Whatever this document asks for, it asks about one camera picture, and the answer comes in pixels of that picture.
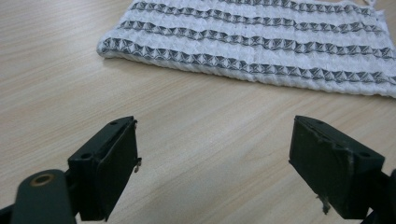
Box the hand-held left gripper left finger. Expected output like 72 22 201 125
67 116 143 222

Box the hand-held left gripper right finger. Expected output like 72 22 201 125
288 115 386 220

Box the white grey striped waffle towel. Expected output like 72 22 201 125
96 0 396 99

